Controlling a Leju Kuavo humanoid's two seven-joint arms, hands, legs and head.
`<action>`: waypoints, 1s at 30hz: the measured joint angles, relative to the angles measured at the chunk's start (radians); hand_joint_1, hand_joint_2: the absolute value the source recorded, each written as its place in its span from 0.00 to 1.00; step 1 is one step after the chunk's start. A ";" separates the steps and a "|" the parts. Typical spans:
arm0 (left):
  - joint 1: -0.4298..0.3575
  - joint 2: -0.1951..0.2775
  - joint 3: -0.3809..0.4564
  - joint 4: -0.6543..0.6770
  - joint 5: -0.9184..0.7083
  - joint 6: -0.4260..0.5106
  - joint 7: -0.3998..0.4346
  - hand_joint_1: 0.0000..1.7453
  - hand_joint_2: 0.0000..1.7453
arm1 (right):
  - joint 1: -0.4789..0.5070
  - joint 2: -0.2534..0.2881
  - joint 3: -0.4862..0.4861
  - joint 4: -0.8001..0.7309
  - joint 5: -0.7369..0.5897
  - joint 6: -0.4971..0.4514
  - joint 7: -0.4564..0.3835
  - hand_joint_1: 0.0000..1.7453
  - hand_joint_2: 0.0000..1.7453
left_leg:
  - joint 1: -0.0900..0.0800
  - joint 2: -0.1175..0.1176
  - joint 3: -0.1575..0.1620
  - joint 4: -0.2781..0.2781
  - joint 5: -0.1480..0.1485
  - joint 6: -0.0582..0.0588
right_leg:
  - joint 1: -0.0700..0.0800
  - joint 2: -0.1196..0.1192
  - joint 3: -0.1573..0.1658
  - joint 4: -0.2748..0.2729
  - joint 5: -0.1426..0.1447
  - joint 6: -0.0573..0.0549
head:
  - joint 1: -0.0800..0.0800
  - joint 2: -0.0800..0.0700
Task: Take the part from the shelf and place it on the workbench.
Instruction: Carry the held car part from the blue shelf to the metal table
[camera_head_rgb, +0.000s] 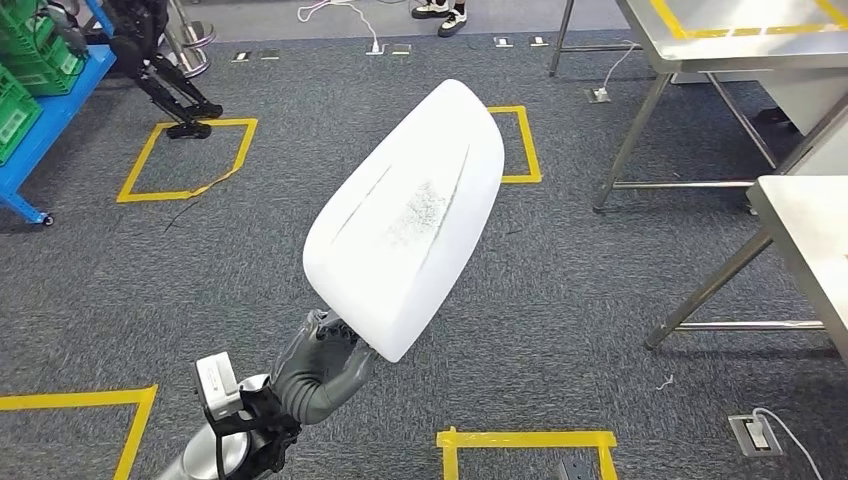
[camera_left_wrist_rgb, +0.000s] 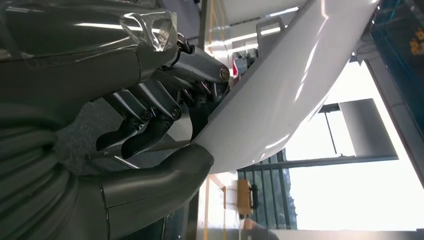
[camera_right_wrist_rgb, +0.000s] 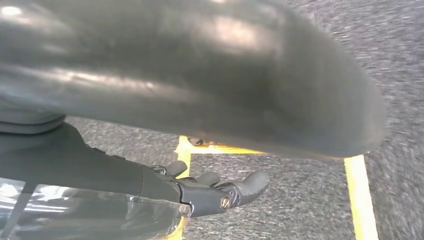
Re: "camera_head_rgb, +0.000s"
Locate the white plastic shell part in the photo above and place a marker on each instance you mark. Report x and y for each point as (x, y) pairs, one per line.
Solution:
(411, 212)

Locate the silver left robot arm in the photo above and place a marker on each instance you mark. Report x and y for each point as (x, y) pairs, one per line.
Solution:
(311, 397)

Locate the blue wheeled shelf rack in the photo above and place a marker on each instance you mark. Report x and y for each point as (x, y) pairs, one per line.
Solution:
(46, 126)

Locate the metal floor socket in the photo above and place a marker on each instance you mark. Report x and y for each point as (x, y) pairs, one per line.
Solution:
(755, 435)
(598, 95)
(503, 42)
(573, 470)
(241, 56)
(539, 41)
(401, 49)
(270, 54)

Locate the person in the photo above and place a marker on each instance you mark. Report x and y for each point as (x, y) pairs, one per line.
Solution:
(452, 21)

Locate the black humanoid robot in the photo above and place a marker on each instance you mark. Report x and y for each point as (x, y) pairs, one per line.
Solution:
(142, 46)

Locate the green plastic crate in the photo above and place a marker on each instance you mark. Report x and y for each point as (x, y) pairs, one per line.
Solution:
(36, 53)
(16, 119)

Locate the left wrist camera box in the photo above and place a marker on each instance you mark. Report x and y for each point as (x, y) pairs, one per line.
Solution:
(215, 384)

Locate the silver stanchion post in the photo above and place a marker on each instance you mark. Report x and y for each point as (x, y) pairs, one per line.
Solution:
(189, 61)
(195, 30)

